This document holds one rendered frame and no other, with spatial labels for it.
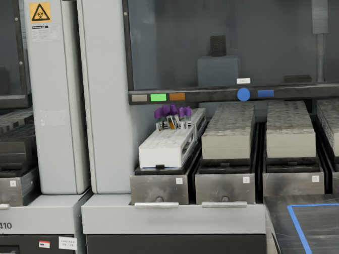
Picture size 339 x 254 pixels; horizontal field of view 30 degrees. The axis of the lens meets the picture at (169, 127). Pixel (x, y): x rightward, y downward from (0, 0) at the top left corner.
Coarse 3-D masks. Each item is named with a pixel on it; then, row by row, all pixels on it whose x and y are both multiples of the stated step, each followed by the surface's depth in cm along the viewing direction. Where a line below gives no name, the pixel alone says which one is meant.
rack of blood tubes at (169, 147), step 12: (156, 132) 169; (168, 132) 167; (180, 132) 166; (192, 132) 171; (144, 144) 153; (156, 144) 153; (168, 144) 152; (180, 144) 150; (192, 144) 170; (144, 156) 149; (156, 156) 149; (168, 156) 148; (180, 156) 148
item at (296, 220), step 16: (272, 208) 112; (288, 208) 111; (304, 208) 111; (320, 208) 110; (336, 208) 110; (272, 224) 104; (288, 224) 103; (304, 224) 102; (320, 224) 102; (336, 224) 102; (272, 240) 118; (288, 240) 96; (304, 240) 95; (320, 240) 95; (336, 240) 95
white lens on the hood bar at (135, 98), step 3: (132, 96) 150; (135, 96) 150; (138, 96) 149; (141, 96) 149; (144, 96) 149; (132, 99) 150; (135, 99) 150; (138, 99) 150; (141, 99) 149; (144, 99) 149
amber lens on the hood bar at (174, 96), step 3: (174, 93) 148; (177, 93) 148; (180, 93) 148; (183, 93) 148; (171, 96) 148; (174, 96) 148; (177, 96) 148; (180, 96) 148; (183, 96) 148; (171, 99) 148; (174, 99) 148; (177, 99) 148; (180, 99) 148; (183, 99) 148
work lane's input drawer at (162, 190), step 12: (192, 156) 163; (144, 168) 149; (156, 168) 148; (168, 168) 147; (180, 168) 147; (192, 168) 154; (132, 180) 147; (144, 180) 146; (156, 180) 146; (168, 180) 145; (180, 180) 145; (132, 192) 147; (144, 192) 147; (156, 192) 146; (168, 192) 146; (180, 192) 145; (132, 204) 148; (144, 204) 143; (156, 204) 142; (168, 204) 142
